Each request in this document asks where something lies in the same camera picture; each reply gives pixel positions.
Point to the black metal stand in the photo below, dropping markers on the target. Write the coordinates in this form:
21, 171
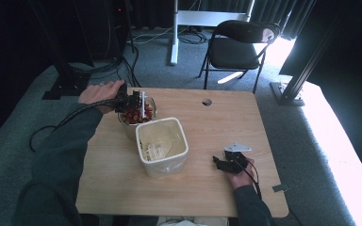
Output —
64, 84
290, 92

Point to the grey tape strip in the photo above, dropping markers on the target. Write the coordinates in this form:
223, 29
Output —
280, 188

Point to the person's right hand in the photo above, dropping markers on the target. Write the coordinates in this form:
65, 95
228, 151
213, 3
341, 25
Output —
243, 179

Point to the white square bin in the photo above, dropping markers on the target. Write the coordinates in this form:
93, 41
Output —
165, 164

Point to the person's white clothing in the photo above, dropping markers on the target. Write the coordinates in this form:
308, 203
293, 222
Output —
182, 222

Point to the person's left hand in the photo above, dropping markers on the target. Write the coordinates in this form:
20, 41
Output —
102, 94

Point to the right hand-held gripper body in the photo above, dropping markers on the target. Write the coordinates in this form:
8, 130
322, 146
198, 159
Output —
235, 161

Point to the glass jar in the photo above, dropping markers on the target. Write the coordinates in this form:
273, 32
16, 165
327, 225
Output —
132, 130

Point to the black folding chair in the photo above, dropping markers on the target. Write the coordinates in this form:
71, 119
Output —
234, 53

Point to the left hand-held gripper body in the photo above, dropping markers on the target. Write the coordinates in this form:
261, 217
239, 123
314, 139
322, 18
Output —
130, 100

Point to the printed scraps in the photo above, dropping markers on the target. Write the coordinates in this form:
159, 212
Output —
151, 152

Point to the white desk frame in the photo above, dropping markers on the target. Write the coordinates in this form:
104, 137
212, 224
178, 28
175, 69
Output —
174, 37

